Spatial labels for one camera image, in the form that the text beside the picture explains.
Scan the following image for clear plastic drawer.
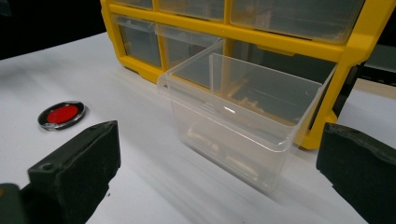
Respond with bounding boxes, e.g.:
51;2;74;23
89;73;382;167
157;39;338;193
229;0;365;45
112;0;154;10
157;0;226;22
112;14;163;69

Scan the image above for wooden pieces in drawer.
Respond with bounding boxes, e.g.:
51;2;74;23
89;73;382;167
226;78;261;110

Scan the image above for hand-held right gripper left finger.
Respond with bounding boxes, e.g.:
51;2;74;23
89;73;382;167
19;119;121;224

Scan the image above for round red disc black rim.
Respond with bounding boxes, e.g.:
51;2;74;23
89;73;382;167
37;100;87;132

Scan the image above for yellow drawer organizer cabinet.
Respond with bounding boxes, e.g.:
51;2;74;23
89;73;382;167
99;0;396;151

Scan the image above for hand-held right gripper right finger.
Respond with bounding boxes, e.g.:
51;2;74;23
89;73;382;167
316;122;396;224

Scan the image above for clear plastic closed drawer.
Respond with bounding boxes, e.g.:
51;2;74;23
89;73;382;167
157;0;226;22
112;0;154;10
229;0;365;45
112;14;163;69

